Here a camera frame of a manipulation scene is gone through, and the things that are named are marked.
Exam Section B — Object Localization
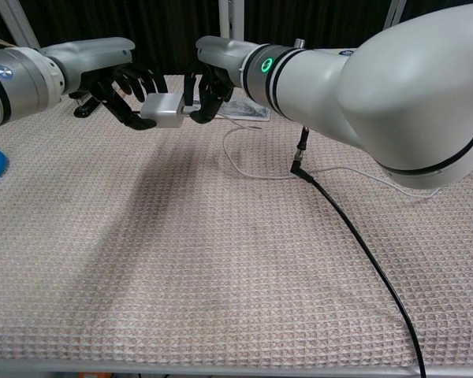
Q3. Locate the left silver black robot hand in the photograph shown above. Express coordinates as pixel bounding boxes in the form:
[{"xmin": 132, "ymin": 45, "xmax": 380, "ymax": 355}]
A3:
[{"xmin": 41, "ymin": 37, "xmax": 169, "ymax": 132}]

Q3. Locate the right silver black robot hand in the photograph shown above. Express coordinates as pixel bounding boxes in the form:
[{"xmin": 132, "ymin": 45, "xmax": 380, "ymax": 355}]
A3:
[{"xmin": 183, "ymin": 35, "xmax": 259, "ymax": 124}]

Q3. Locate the white square adapter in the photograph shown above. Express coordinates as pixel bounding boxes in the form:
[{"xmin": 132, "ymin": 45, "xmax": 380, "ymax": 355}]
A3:
[{"xmin": 140, "ymin": 92, "xmax": 186, "ymax": 130}]

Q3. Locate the white USB cable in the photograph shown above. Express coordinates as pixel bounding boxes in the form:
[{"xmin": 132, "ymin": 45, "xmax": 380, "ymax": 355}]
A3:
[{"xmin": 183, "ymin": 105, "xmax": 445, "ymax": 198}]

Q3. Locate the black stapler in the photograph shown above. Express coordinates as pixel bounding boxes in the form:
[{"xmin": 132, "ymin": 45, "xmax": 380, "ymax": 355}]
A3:
[{"xmin": 69, "ymin": 92, "xmax": 104, "ymax": 118}]

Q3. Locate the clear packaged flat item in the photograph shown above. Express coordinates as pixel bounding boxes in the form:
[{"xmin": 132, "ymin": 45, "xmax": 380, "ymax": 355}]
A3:
[{"xmin": 215, "ymin": 99, "xmax": 271, "ymax": 121}]

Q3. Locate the beige waffle table cloth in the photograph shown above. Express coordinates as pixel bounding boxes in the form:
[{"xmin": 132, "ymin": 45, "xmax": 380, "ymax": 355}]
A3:
[{"xmin": 0, "ymin": 73, "xmax": 473, "ymax": 370}]

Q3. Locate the white frame post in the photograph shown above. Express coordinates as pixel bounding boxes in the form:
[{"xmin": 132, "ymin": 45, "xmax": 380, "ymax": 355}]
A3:
[
  {"xmin": 383, "ymin": 0, "xmax": 408, "ymax": 31},
  {"xmin": 0, "ymin": 0, "xmax": 41, "ymax": 50},
  {"xmin": 218, "ymin": 0, "xmax": 246, "ymax": 43}
]

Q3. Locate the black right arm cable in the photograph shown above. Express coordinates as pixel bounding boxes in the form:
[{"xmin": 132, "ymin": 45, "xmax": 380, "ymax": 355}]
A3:
[{"xmin": 289, "ymin": 125, "xmax": 427, "ymax": 378}]

